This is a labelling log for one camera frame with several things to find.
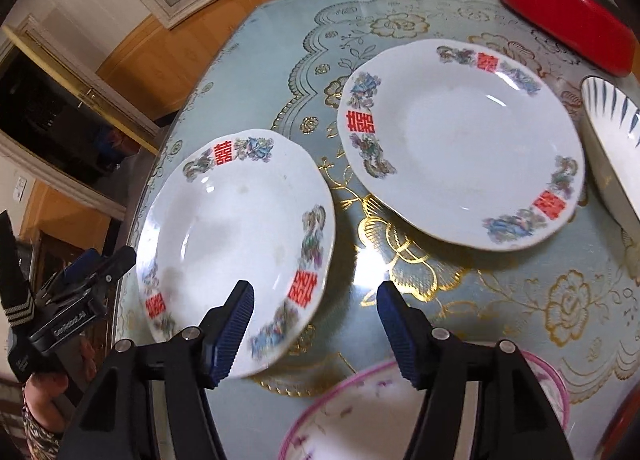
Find wooden door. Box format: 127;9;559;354
0;24;162;155

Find pink rimmed floral plate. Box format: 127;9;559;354
280;339;572;459

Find dining table with tablecloth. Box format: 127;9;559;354
113;0;639;459

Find person's left hand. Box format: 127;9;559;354
24;335;96;433

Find red electric cooking pot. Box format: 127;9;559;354
501;0;639;77

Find white plate red characters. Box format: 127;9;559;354
336;39;585;252
136;128;336;378

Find blue striped white bowl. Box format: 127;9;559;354
580;76;639;241

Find red bowl white inside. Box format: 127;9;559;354
598;392;640;460

